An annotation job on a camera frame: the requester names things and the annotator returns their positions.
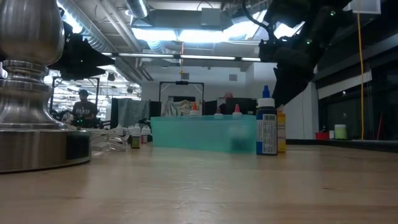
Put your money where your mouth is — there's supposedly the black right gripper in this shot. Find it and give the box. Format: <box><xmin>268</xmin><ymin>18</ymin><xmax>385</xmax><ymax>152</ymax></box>
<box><xmin>271</xmin><ymin>30</ymin><xmax>325</xmax><ymax>108</ymax></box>

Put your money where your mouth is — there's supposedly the yellow food coloring bottle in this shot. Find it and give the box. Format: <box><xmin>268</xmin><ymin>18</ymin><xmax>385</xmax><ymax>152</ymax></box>
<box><xmin>275</xmin><ymin>105</ymin><xmax>287</xmax><ymax>154</ymax></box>

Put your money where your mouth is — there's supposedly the blue food coloring bottle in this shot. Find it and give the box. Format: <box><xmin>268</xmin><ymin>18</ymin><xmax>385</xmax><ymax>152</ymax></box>
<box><xmin>255</xmin><ymin>85</ymin><xmax>279</xmax><ymax>156</ymax></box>

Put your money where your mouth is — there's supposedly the small white-capped dye bottle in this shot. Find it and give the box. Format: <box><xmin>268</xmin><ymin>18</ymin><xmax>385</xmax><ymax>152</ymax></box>
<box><xmin>141</xmin><ymin>125</ymin><xmax>152</xmax><ymax>144</ymax></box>
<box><xmin>130</xmin><ymin>123</ymin><xmax>142</xmax><ymax>149</ymax></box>

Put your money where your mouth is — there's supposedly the red food coloring bottle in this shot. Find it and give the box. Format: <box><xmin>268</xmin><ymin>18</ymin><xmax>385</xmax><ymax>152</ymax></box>
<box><xmin>189</xmin><ymin>101</ymin><xmax>201</xmax><ymax>117</ymax></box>

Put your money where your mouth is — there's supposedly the black monitor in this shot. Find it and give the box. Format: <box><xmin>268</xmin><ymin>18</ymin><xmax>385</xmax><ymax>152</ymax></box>
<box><xmin>217</xmin><ymin>96</ymin><xmax>259</xmax><ymax>116</ymax></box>

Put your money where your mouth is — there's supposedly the grey cloth cover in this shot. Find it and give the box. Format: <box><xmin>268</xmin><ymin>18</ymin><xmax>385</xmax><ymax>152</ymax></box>
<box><xmin>117</xmin><ymin>97</ymin><xmax>151</xmax><ymax>128</ymax></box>

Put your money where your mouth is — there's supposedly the green jar white lid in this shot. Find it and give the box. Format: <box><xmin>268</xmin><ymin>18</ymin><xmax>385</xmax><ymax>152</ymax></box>
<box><xmin>334</xmin><ymin>124</ymin><xmax>348</xmax><ymax>140</ymax></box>

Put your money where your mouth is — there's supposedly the long ceiling light bar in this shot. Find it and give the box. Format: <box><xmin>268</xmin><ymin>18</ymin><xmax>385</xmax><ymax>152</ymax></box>
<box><xmin>101</xmin><ymin>52</ymin><xmax>262</xmax><ymax>63</ymax></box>

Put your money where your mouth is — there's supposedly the grey ceiling box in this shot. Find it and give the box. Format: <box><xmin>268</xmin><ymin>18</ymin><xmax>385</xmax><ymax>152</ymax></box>
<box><xmin>200</xmin><ymin>7</ymin><xmax>222</xmax><ymax>27</ymax></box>

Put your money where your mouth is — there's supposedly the patterned light cloth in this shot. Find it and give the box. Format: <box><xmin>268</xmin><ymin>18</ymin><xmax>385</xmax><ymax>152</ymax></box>
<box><xmin>164</xmin><ymin>99</ymin><xmax>196</xmax><ymax>117</ymax></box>

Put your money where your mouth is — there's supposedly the translucent green plastic tray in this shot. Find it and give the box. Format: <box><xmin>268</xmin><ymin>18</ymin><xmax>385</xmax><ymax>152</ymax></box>
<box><xmin>150</xmin><ymin>114</ymin><xmax>257</xmax><ymax>154</ymax></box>

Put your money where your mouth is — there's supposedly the silver ventilation duct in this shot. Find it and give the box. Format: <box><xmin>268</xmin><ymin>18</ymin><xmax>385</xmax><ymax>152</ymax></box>
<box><xmin>55</xmin><ymin>0</ymin><xmax>147</xmax><ymax>82</ymax></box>
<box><xmin>125</xmin><ymin>0</ymin><xmax>150</xmax><ymax>19</ymax></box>

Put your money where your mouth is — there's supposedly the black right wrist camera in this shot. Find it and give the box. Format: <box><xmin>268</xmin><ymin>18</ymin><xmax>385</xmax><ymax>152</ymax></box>
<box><xmin>258</xmin><ymin>39</ymin><xmax>280</xmax><ymax>63</ymax></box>

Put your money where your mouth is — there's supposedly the white lamp cord bundle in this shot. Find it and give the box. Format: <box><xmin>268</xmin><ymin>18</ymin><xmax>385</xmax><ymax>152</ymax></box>
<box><xmin>67</xmin><ymin>124</ymin><xmax>131</xmax><ymax>152</ymax></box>

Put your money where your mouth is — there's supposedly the yellow extension cable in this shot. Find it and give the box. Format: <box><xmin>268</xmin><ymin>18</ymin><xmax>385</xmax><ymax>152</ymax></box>
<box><xmin>356</xmin><ymin>12</ymin><xmax>365</xmax><ymax>141</ymax></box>

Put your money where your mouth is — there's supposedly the black aluminium table frame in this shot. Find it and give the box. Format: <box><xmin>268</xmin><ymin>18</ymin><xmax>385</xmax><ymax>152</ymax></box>
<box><xmin>285</xmin><ymin>138</ymin><xmax>398</xmax><ymax>154</ymax></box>

